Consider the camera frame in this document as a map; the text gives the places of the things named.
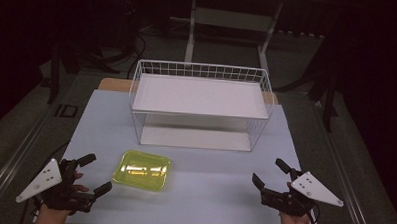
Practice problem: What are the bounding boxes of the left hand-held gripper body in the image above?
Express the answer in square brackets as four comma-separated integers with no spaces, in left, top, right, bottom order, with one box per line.
[15,156,98,217]

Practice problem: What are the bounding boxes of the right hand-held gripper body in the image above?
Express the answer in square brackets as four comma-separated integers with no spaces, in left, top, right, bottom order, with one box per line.
[259,168,345,219]

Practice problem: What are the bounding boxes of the green plastic tray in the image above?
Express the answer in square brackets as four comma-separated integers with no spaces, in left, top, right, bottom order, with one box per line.
[111,148,172,193]

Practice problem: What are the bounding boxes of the white wire shelf rack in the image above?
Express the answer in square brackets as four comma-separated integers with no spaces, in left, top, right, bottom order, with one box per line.
[126,58,276,154]

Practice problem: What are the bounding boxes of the person's left hand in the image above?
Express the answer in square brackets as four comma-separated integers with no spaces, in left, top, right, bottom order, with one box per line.
[34,170,91,224]

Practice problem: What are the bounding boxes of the pale blue table mat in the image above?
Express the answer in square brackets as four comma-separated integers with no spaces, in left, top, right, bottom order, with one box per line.
[61,87,325,224]

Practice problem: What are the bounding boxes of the black floor stand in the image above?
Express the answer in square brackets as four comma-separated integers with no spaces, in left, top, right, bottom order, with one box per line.
[305,71,341,133]
[46,41,82,106]

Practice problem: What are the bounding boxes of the white metal stand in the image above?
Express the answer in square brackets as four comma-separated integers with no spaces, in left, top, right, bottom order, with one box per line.
[183,0,285,74]

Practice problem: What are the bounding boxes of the metal floor rail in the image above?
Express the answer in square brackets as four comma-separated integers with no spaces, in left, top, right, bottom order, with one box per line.
[0,108,55,215]
[307,99,376,224]

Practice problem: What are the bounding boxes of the black floor bracket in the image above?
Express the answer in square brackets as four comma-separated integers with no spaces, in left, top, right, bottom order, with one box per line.
[53,103,80,119]

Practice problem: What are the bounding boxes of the black floor cables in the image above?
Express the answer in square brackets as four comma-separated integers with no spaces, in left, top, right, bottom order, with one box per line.
[71,30,147,81]

